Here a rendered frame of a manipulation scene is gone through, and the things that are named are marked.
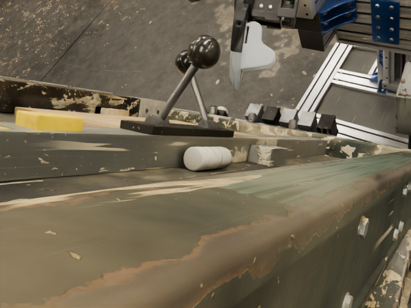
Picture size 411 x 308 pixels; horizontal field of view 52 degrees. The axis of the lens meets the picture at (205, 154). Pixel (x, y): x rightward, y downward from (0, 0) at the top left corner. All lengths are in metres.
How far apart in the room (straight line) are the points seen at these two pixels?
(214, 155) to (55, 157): 0.22
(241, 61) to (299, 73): 1.97
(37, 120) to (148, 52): 2.80
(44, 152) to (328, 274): 0.25
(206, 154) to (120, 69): 2.69
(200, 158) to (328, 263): 0.31
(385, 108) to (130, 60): 1.87
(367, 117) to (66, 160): 1.74
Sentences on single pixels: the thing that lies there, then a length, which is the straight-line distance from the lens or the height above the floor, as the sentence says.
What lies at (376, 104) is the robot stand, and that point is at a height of 0.21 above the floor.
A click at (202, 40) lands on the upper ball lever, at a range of 0.47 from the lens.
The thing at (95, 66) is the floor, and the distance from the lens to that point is 3.36.
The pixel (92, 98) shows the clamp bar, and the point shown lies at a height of 1.17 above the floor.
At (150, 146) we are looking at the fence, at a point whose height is 1.50.
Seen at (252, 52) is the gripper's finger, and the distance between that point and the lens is 0.58.
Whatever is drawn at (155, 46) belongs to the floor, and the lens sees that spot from 3.17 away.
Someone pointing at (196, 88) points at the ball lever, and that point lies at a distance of 0.62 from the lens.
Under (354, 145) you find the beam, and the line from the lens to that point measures 1.12.
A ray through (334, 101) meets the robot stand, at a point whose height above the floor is 0.21.
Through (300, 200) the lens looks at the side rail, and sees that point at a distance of 0.17.
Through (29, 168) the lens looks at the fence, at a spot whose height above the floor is 1.62.
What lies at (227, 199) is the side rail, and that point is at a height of 1.71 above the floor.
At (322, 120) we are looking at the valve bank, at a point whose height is 0.76.
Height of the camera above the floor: 1.84
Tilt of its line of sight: 51 degrees down
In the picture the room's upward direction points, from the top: 34 degrees counter-clockwise
